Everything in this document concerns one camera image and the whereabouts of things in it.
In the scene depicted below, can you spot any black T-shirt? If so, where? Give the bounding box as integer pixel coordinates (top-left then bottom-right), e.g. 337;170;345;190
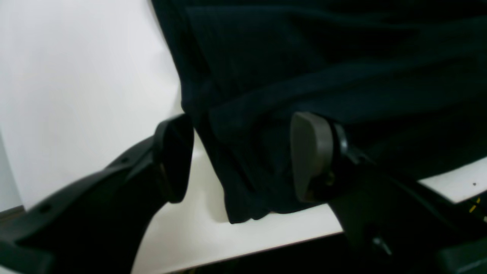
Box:
152;0;487;224

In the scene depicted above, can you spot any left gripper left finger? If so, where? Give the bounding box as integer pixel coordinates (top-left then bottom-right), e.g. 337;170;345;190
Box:
0;114;194;274

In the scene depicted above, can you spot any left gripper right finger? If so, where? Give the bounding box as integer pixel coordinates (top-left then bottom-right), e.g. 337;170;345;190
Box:
290;112;486;274

